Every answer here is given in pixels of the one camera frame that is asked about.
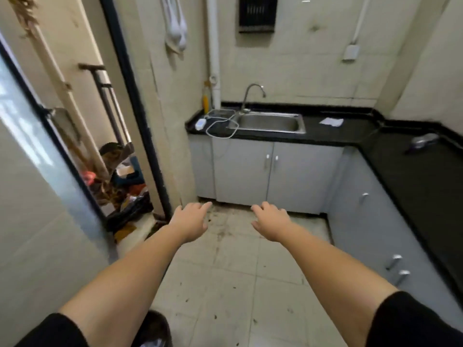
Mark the person's right hand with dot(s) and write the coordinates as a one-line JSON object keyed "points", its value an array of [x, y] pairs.
{"points": [[273, 224]]}

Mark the person's left hand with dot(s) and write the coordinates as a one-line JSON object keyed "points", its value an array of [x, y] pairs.
{"points": [[188, 222]]}

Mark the person's left thumb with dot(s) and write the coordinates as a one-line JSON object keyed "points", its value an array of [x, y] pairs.
{"points": [[205, 225]]}

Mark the person's right thumb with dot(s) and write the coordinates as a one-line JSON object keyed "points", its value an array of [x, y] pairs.
{"points": [[255, 225]]}

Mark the person's right forearm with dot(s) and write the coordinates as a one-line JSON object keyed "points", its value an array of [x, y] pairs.
{"points": [[325, 281]]}

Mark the person's left forearm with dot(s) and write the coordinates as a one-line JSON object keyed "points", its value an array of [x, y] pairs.
{"points": [[123, 281]]}

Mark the grey cabinet door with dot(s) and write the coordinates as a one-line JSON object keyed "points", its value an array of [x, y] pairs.
{"points": [[240, 171], [302, 178]]}

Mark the narrow grey cabinet panel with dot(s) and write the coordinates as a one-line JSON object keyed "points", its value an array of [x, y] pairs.
{"points": [[202, 166]]}

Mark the black plastic bag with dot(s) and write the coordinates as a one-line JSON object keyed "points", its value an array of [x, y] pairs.
{"points": [[130, 213]]}

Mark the pile of household clutter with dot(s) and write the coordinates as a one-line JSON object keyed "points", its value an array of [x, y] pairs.
{"points": [[115, 177]]}

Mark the white charger adapter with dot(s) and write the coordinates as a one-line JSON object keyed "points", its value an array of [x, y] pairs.
{"points": [[200, 123]]}

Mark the stainless steel sink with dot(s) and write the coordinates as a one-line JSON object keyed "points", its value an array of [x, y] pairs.
{"points": [[269, 122]]}

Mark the yellow bottle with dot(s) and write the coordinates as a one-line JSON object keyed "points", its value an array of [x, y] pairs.
{"points": [[205, 101]]}

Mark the grey side cabinet front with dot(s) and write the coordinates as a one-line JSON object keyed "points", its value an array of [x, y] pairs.
{"points": [[379, 227]]}

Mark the white paper sheet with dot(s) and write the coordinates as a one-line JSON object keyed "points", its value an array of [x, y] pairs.
{"points": [[331, 122]]}

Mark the curved chrome faucet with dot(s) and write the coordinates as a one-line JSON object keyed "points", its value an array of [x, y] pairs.
{"points": [[249, 92]]}

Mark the dark metal rack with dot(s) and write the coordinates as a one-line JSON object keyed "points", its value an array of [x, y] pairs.
{"points": [[108, 101]]}

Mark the glass sliding door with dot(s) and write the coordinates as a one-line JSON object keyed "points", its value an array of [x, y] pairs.
{"points": [[39, 213]]}

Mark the white drain pipe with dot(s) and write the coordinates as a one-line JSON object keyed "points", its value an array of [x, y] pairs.
{"points": [[214, 50]]}

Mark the black right shirt sleeve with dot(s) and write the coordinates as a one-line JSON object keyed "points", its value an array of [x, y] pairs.
{"points": [[412, 321]]}

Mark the black shirt sleeve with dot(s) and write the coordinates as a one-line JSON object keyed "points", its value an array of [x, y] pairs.
{"points": [[54, 332], [412, 321]]}

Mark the black left shirt sleeve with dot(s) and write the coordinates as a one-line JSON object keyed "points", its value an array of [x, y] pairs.
{"points": [[54, 332]]}

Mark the silver metal utensil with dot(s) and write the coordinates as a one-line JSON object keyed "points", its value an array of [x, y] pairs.
{"points": [[421, 141]]}

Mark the beige slanted pipe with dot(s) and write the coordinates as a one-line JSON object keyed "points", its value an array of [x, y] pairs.
{"points": [[61, 86]]}

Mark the white hanging bag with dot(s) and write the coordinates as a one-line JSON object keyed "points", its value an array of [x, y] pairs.
{"points": [[175, 27]]}

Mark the dried plant sprig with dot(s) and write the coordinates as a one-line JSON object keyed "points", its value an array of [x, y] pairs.
{"points": [[23, 12]]}

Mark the black door frame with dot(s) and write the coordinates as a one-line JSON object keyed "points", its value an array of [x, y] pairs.
{"points": [[137, 104]]}

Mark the white wall socket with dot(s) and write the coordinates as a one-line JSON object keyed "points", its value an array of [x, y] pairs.
{"points": [[351, 52]]}

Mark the black wall vent grille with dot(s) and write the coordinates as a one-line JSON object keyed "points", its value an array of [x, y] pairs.
{"points": [[257, 13]]}

